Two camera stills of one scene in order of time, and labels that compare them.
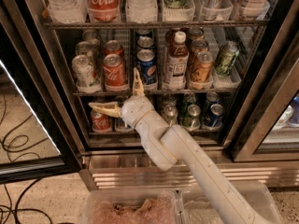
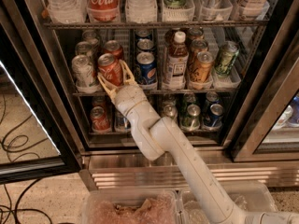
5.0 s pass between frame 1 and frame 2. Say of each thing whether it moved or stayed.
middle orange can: stayed
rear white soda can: stayed
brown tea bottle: stayed
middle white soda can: stayed
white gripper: moved
